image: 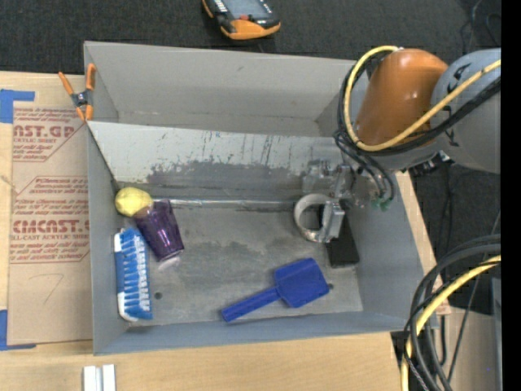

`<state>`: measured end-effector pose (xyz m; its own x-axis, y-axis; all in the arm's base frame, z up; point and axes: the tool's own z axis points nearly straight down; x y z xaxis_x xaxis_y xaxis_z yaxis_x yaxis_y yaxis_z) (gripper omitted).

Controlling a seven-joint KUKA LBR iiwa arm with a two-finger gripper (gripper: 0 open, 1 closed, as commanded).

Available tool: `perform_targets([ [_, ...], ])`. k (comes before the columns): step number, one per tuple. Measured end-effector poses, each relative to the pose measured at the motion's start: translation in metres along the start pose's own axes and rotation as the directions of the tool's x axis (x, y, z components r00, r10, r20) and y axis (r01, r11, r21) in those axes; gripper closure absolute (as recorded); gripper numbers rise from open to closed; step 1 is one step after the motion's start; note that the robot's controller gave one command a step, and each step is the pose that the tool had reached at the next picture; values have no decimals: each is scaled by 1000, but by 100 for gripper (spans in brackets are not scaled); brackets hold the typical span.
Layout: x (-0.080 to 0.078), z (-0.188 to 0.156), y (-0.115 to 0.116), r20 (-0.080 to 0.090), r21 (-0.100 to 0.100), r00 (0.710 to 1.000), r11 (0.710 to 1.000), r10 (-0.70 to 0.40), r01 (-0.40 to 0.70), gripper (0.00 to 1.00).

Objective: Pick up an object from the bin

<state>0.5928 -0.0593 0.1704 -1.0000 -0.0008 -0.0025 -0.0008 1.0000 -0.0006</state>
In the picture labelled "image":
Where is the yellow lemon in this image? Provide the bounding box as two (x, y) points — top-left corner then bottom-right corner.
(114, 186), (155, 218)

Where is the black flat block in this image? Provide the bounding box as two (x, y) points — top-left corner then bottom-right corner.
(324, 205), (361, 270)

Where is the grey metal bin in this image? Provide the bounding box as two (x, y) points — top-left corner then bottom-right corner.
(83, 41), (440, 356)

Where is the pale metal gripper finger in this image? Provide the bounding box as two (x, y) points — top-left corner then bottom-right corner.
(333, 200), (347, 242)
(321, 201), (336, 244)

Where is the blue plastic scoop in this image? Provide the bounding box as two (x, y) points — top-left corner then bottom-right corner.
(221, 257), (331, 323)

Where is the white tape ring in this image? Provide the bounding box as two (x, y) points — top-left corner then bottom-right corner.
(293, 193), (329, 244)

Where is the purple plastic cup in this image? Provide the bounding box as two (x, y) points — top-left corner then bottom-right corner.
(133, 199), (186, 270)

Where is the blue and white brush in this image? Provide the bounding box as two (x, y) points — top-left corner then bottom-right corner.
(112, 226), (155, 323)

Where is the brown cardboard board, red print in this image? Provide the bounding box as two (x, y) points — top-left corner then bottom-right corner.
(0, 70), (95, 352)

